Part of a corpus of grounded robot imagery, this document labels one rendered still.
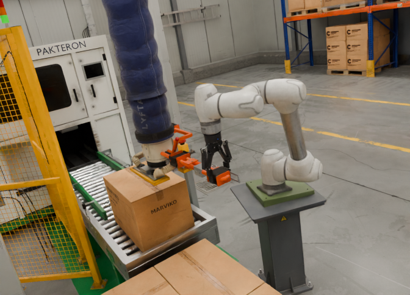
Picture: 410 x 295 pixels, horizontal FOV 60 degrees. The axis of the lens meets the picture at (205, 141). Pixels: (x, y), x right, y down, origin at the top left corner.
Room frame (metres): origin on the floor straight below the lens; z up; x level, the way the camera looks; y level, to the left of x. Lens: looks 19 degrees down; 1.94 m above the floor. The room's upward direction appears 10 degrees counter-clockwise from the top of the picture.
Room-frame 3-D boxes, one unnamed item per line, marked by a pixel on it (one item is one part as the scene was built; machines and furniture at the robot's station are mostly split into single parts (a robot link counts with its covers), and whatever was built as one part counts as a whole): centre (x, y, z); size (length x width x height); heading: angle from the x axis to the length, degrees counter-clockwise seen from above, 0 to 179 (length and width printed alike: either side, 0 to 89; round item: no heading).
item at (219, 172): (1.48, -0.03, 1.26); 0.08 x 0.07 x 0.05; 32
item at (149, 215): (2.36, 0.49, 0.75); 0.60 x 0.40 x 0.40; 30
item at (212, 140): (1.49, -0.04, 1.43); 0.08 x 0.07 x 0.09; 121
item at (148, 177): (1.94, 0.36, 1.16); 0.34 x 0.10 x 0.05; 32
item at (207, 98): (1.48, -0.05, 1.61); 0.13 x 0.11 x 0.16; 58
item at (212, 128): (1.49, -0.04, 1.50); 0.09 x 0.09 x 0.06
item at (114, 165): (3.50, 0.88, 0.60); 1.60 x 0.10 x 0.09; 31
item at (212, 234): (2.05, 0.32, 0.48); 0.70 x 0.03 x 0.15; 121
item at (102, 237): (2.89, 1.20, 0.50); 2.31 x 0.05 x 0.19; 31
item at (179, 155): (1.78, 0.15, 1.27); 0.10 x 0.08 x 0.06; 122
